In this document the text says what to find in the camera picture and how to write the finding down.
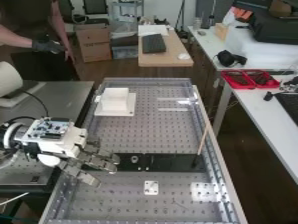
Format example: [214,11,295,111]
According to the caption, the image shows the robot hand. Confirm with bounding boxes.
[25,116,121,188]

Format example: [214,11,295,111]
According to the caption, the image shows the small white box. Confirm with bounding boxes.
[93,86,138,118]

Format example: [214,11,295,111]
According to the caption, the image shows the clear box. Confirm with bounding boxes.
[38,76,250,224]

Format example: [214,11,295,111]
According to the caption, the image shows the silver square plate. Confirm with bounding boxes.
[142,180,161,196]

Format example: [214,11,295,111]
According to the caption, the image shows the black plate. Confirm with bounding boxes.
[86,152,207,173]

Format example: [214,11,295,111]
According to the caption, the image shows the cardboard box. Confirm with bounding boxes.
[73,22,113,64]

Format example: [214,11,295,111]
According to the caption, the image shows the thin stick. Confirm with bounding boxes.
[191,113,214,168]

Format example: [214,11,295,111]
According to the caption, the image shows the person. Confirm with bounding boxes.
[0,0,77,82]

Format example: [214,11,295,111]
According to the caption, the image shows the wooden desk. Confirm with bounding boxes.
[135,24,195,68]

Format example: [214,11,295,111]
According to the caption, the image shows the black keyboard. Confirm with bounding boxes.
[274,91,298,127]
[139,32,167,55]

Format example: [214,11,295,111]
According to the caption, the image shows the white computer mouse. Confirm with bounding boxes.
[175,52,193,61]

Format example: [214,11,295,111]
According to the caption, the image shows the red tray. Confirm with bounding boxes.
[245,69,282,89]
[219,69,257,90]

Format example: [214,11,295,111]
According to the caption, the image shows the black headphones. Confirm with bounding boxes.
[215,49,249,67]

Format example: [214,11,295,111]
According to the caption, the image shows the white desk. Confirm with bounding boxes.
[186,24,298,73]
[211,73,298,186]

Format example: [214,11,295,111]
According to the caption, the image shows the small black device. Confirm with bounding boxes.
[262,90,275,102]

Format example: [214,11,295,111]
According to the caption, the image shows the black cable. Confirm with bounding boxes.
[20,89,50,118]

